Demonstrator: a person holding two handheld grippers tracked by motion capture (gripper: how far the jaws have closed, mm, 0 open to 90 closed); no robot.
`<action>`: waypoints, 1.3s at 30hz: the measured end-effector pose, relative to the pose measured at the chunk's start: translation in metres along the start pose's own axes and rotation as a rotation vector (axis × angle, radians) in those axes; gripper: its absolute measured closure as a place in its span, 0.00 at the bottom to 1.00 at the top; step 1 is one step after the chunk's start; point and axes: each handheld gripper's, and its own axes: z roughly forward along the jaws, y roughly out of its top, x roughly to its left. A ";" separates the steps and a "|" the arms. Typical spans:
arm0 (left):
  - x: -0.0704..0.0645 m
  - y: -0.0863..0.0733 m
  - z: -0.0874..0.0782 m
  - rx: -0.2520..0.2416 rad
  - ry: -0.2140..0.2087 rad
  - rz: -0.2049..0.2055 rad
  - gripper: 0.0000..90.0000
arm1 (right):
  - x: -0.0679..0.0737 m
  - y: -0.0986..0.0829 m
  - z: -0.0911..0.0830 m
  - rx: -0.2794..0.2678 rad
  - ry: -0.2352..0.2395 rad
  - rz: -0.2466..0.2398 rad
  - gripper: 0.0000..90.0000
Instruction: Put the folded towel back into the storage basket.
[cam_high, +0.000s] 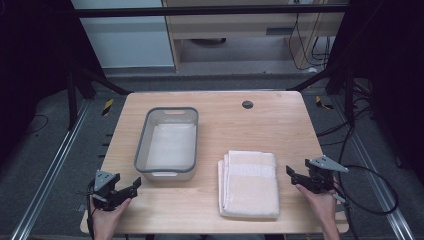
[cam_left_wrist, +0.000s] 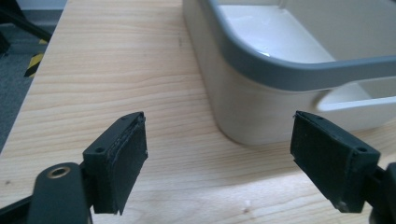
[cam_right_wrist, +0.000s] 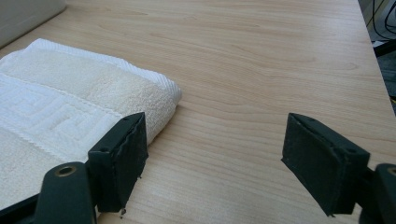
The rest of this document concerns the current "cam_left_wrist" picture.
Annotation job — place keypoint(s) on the white bin with grey rim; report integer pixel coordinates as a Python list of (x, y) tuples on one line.
[(267, 102)]

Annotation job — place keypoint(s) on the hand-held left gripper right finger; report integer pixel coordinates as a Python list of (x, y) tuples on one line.
[(330, 155)]

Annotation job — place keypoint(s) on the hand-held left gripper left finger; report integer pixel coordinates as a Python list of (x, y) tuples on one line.
[(120, 161)]

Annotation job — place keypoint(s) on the black stand leg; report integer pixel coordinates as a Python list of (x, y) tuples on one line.
[(23, 21)]

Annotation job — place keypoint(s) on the yellow black striped floor tape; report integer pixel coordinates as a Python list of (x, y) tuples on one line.
[(35, 60)]

